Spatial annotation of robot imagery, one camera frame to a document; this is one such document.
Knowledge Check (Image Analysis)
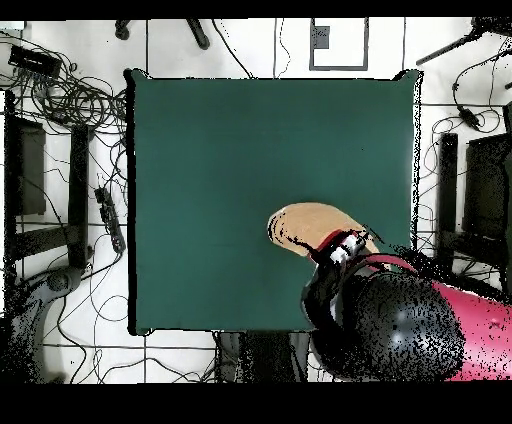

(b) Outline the tan terry towel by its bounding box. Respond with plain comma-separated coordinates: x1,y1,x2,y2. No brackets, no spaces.
266,201,381,259

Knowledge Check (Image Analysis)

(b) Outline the black metal stand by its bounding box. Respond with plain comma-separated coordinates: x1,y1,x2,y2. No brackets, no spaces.
433,131,512,277
3,90,95,273

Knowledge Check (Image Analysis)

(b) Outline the dark green table cloth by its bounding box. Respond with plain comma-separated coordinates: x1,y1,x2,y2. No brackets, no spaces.
124,68,424,336

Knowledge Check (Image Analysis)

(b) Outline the black power adapter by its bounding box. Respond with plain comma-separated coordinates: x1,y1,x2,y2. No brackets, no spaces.
457,105,481,131

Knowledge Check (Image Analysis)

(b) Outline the black power strip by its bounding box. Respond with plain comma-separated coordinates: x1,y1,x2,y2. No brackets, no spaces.
94,186,127,254

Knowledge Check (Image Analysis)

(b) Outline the black tripod pole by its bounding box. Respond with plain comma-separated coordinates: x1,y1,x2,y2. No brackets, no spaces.
415,17,512,67

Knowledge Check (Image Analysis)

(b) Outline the dark grey stand base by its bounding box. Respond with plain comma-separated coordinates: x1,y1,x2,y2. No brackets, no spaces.
7,265,85,383

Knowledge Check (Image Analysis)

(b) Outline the black cable tangle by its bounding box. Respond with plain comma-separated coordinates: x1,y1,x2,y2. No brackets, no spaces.
415,107,505,209
0,31,129,139

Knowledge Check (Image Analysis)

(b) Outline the grey square floor frame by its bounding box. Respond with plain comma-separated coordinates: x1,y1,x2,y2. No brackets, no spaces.
308,17,370,72

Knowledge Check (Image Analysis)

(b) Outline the thin black floor cable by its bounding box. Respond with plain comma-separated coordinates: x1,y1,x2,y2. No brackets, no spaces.
272,17,292,79

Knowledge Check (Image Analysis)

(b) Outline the black network switch box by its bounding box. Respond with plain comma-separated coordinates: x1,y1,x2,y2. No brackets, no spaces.
8,44,63,78

